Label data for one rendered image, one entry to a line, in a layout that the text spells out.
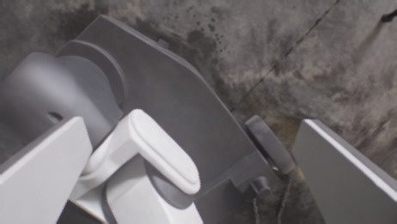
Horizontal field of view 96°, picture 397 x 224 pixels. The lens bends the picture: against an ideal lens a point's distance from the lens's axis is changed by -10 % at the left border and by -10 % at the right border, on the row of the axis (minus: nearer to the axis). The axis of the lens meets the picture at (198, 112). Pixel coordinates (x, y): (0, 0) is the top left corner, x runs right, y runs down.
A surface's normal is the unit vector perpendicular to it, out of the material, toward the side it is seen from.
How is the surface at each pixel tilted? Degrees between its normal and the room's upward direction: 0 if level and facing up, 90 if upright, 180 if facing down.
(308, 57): 0
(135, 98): 0
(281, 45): 0
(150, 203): 37
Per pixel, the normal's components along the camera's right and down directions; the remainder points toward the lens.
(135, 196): -0.28, -0.14
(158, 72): 0.11, 0.37
